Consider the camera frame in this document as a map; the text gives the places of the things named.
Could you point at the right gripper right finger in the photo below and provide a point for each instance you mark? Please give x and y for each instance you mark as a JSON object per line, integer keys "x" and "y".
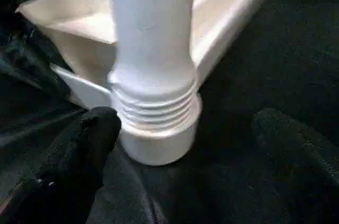
{"x": 302, "y": 160}

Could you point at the black work mat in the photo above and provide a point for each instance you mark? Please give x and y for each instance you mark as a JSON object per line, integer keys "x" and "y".
{"x": 265, "y": 86}

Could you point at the white plastic table top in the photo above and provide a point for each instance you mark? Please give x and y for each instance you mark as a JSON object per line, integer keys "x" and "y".
{"x": 238, "y": 17}

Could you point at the white plastic table leg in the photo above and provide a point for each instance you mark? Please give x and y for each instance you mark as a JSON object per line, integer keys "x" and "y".
{"x": 151, "y": 33}

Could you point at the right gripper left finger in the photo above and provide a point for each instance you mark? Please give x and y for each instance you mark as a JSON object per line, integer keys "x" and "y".
{"x": 63, "y": 171}

